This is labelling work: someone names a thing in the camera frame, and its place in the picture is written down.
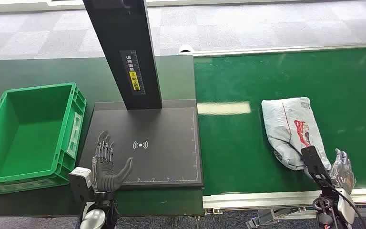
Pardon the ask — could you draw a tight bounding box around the green plastic crate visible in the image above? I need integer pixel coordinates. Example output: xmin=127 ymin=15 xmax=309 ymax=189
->
xmin=0 ymin=83 xmax=87 ymax=196

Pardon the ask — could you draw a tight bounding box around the white crate label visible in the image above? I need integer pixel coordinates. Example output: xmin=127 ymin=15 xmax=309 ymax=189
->
xmin=67 ymin=112 xmax=83 ymax=159

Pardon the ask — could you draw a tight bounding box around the metal conveyor support bracket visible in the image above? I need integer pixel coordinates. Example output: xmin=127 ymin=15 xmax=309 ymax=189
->
xmin=245 ymin=207 xmax=318 ymax=229

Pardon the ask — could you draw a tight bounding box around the black yellow post label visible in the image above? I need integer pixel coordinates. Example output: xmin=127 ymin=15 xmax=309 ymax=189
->
xmin=120 ymin=50 xmax=146 ymax=96

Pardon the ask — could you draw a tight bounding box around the black scanner base platform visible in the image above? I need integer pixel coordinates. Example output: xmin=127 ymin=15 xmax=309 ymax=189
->
xmin=79 ymin=99 xmax=204 ymax=190

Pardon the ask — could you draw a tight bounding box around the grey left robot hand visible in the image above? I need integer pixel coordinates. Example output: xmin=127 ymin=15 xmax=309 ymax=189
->
xmin=91 ymin=129 xmax=134 ymax=193

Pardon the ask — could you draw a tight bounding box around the grey mailer bag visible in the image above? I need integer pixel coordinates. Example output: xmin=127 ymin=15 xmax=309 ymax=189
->
xmin=261 ymin=97 xmax=332 ymax=177

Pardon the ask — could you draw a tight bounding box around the aluminium conveyor side rail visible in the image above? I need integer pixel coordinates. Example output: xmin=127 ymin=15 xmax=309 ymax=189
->
xmin=203 ymin=188 xmax=366 ymax=210
xmin=179 ymin=42 xmax=366 ymax=57

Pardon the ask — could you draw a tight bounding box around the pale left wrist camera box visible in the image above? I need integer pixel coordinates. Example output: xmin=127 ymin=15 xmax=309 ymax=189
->
xmin=68 ymin=167 xmax=93 ymax=203

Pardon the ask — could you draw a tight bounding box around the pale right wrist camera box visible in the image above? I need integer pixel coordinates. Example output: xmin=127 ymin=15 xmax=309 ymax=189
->
xmin=301 ymin=146 xmax=333 ymax=190

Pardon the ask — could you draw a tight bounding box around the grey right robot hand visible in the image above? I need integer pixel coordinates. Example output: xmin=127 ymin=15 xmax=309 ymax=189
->
xmin=328 ymin=148 xmax=356 ymax=193

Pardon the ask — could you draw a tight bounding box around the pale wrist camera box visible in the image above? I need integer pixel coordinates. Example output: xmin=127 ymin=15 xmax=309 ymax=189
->
xmin=301 ymin=146 xmax=333 ymax=190
xmin=68 ymin=167 xmax=93 ymax=203

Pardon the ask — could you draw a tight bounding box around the black scanner post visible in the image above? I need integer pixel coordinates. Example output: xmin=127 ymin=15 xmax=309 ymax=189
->
xmin=82 ymin=0 xmax=163 ymax=111

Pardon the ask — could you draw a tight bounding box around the green conveyor belt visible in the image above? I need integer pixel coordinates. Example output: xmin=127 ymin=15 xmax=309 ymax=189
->
xmin=193 ymin=47 xmax=366 ymax=196

